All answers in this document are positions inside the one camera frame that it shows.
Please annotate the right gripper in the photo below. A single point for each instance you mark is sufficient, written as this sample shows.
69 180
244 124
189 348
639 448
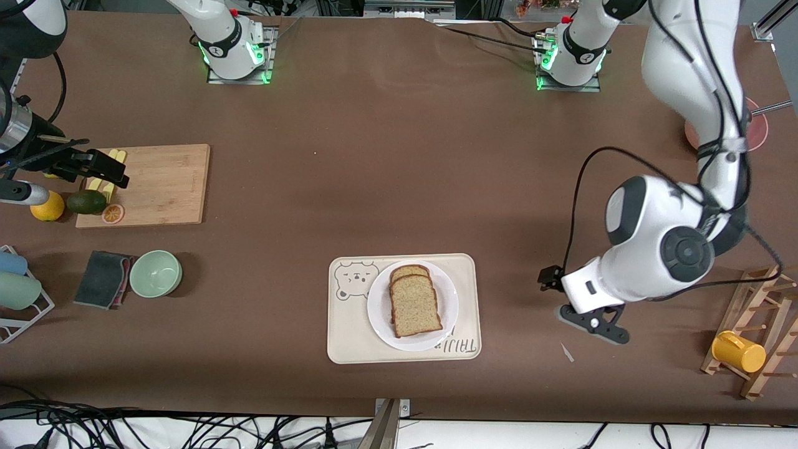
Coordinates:
43 156

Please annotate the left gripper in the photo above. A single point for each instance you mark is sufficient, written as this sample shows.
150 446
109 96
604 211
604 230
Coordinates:
551 277

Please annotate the toy bread slice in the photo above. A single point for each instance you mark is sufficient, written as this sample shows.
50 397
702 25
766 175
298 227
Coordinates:
416 308
408 271

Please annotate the white round plate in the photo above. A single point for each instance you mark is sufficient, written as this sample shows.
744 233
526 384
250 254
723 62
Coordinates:
380 312

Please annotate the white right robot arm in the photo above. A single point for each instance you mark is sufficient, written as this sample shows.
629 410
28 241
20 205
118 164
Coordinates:
230 47

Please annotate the pink plate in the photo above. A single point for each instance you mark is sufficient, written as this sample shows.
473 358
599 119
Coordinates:
757 134

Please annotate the dark green avocado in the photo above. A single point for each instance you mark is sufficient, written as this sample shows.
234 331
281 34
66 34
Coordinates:
86 202

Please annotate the orange slice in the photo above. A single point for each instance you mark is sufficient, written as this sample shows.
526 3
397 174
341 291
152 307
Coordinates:
113 214

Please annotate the wooden cutting board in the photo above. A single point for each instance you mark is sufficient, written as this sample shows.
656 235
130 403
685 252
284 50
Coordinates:
162 187

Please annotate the lemon near board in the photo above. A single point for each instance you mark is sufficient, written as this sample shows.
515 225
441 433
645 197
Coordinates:
50 212

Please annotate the small white paper scrap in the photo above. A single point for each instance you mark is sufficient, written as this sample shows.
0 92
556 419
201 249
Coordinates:
567 353

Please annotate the dark grey folded cloth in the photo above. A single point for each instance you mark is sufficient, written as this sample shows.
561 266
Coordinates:
100 279

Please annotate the pale green bowl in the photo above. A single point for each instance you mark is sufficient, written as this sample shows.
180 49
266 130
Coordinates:
156 273

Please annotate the light blue cup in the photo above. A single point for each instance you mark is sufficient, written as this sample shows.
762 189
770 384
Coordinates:
11 263

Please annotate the pale green cup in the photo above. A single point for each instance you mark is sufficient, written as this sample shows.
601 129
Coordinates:
17 291

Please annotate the yellow mug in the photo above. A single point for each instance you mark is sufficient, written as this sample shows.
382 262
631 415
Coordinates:
739 352

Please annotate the wooden peg rack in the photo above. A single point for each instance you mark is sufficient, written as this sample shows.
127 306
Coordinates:
757 299

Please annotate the cream tray with bear print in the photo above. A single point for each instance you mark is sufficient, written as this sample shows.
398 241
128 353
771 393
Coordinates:
349 330

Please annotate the thin metal rod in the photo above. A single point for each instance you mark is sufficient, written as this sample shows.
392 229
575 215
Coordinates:
773 107

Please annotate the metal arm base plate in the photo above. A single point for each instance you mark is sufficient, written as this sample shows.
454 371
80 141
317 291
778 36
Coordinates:
561 88
269 62

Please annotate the metal mounting bracket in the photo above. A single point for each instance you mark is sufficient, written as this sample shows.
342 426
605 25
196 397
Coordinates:
388 430

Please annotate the aluminium frame bar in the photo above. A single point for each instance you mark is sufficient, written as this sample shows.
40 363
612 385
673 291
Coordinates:
405 9

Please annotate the aluminium profile post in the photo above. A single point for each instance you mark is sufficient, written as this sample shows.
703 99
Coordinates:
776 19

